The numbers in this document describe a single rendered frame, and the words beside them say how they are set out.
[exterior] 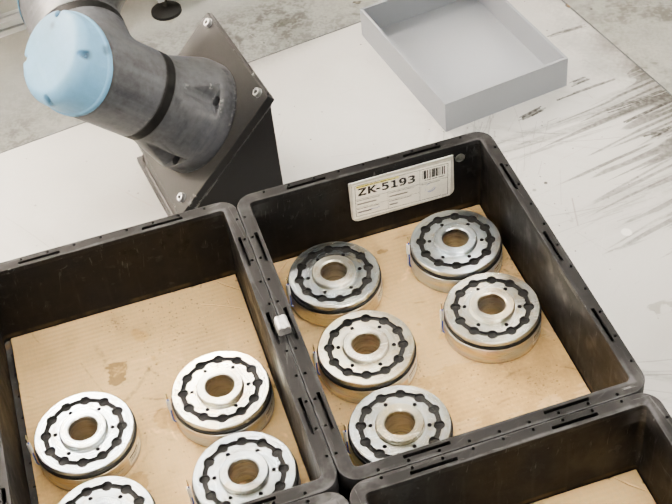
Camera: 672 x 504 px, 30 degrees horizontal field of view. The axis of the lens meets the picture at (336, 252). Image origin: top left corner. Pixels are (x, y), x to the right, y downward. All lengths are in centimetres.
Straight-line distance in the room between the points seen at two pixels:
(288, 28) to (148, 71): 171
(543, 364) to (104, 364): 47
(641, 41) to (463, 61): 128
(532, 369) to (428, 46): 75
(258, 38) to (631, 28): 92
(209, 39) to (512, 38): 51
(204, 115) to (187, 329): 31
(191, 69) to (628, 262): 60
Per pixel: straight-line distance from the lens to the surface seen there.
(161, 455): 130
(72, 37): 151
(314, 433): 116
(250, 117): 157
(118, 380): 137
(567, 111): 183
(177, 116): 156
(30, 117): 312
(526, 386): 131
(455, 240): 143
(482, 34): 197
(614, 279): 159
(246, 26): 326
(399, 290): 140
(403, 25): 199
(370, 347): 133
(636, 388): 119
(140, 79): 153
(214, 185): 161
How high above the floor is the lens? 186
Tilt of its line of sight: 45 degrees down
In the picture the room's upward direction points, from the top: 7 degrees counter-clockwise
